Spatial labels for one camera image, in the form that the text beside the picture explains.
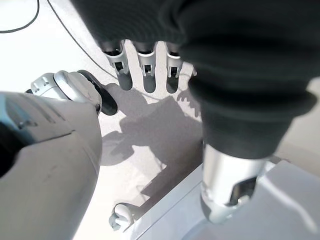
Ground white furniture caster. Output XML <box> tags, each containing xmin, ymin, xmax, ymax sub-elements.
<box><xmin>108</xmin><ymin>202</ymin><xmax>134</xmax><ymax>232</ymax></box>

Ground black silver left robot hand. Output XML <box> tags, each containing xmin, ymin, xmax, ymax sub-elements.
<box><xmin>71</xmin><ymin>0</ymin><xmax>320</xmax><ymax>224</ymax></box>

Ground thin black floor cable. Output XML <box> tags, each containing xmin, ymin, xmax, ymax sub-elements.
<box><xmin>46</xmin><ymin>0</ymin><xmax>119</xmax><ymax>80</ymax></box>
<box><xmin>0</xmin><ymin>0</ymin><xmax>41</xmax><ymax>33</ymax></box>

